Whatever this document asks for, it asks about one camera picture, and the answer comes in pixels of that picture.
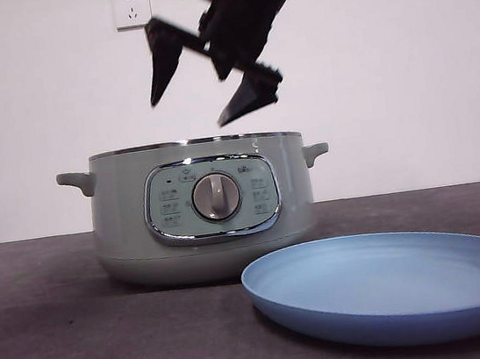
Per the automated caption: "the white wall power socket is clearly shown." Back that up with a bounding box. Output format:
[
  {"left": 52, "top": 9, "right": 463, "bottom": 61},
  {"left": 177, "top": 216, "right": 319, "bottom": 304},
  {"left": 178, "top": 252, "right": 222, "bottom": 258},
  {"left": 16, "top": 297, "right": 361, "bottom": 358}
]
[{"left": 111, "top": 0, "right": 155, "bottom": 32}]

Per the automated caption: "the pale green electric steamer pot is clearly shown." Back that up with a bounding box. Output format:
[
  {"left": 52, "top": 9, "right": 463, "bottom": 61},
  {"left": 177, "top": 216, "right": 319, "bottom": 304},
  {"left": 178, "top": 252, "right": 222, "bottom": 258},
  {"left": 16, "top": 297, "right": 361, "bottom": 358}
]
[{"left": 53, "top": 121, "right": 346, "bottom": 305}]

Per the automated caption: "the blue round plate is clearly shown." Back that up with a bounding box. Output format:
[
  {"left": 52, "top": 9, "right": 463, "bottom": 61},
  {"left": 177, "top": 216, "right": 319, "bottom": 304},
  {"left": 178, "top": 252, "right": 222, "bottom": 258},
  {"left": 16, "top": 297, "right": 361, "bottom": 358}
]
[{"left": 237, "top": 217, "right": 480, "bottom": 359}]

